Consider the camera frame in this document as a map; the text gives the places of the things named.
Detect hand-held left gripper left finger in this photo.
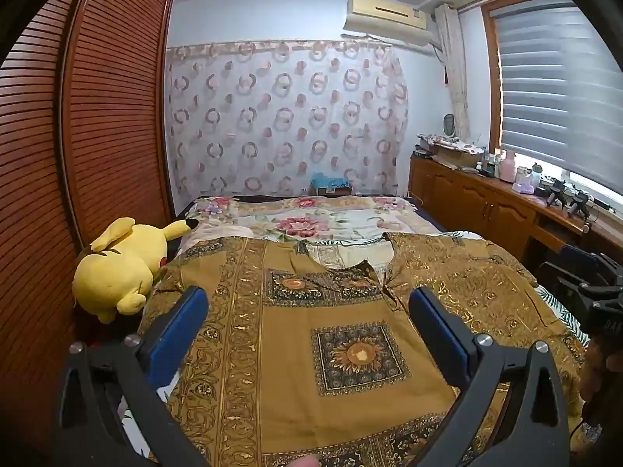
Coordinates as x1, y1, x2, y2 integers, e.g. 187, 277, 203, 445
51, 285, 211, 467

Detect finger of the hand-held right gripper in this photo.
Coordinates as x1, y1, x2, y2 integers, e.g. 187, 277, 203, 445
560, 246, 611, 274
538, 262, 599, 303

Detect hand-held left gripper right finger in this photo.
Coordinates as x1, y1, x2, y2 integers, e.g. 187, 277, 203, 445
408, 286, 572, 467

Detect brown patterned shirt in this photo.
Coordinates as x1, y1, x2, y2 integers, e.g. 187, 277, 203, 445
139, 231, 587, 467

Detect leaf print bed sheet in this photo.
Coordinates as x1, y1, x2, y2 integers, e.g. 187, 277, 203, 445
117, 231, 592, 467

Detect black device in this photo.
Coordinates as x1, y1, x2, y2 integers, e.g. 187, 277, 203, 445
545, 179, 592, 218

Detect yellow plush toy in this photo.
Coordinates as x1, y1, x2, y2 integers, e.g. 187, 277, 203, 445
72, 217, 199, 324

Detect beige cloth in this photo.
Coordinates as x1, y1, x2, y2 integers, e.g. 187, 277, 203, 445
181, 226, 254, 254

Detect pink bottle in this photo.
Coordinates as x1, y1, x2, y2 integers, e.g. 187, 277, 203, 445
497, 150, 517, 183

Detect wooden cabinet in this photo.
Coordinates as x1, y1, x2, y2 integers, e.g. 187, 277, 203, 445
408, 153, 623, 273

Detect floral cloth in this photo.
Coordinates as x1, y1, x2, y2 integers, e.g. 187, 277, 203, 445
417, 133, 485, 153

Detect grey window blind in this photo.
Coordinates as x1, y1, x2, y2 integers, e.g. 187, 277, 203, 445
491, 0, 623, 186

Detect floral blanket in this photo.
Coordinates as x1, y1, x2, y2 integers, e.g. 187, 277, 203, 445
178, 195, 434, 256

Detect blue plastic bag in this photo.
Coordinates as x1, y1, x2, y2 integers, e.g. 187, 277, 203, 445
310, 172, 351, 190

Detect white lace curtain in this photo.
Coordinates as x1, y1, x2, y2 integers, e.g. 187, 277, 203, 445
435, 4, 470, 137

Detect beige air conditioner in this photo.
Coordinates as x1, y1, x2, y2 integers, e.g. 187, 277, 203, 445
343, 0, 431, 47

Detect wooden window frame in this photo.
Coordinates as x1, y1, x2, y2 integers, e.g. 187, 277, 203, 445
479, 0, 507, 154

